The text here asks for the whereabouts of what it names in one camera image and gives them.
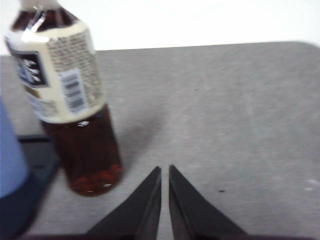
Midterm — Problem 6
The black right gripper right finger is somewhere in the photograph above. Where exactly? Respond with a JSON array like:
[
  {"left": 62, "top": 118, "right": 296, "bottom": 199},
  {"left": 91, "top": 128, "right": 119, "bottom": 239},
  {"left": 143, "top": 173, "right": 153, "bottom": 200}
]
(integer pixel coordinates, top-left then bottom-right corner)
[{"left": 168, "top": 164, "right": 249, "bottom": 240}]

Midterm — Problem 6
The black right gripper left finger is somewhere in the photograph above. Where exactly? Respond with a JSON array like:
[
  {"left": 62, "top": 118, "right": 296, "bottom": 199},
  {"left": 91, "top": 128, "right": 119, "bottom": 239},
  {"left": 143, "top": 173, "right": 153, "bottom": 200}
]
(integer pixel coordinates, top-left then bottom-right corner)
[{"left": 84, "top": 166, "right": 162, "bottom": 240}]

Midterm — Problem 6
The dark oolong tea bottle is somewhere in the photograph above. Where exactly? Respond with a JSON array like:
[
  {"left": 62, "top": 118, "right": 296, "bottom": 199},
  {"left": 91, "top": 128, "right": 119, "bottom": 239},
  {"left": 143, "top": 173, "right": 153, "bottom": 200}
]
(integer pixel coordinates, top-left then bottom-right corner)
[{"left": 3, "top": 0, "right": 124, "bottom": 197}]

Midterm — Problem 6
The blue ribbed plastic cup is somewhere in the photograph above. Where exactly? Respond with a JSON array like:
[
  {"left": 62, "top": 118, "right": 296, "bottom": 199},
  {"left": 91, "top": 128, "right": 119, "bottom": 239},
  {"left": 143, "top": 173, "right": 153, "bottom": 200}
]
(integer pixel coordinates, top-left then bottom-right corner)
[{"left": 0, "top": 98, "right": 30, "bottom": 200}]

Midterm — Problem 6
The dark blue rectangular tray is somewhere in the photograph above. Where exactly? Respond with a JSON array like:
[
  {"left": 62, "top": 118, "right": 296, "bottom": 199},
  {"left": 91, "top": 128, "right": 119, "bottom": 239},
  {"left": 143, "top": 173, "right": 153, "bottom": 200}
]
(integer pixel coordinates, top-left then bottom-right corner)
[{"left": 0, "top": 134, "right": 61, "bottom": 240}]

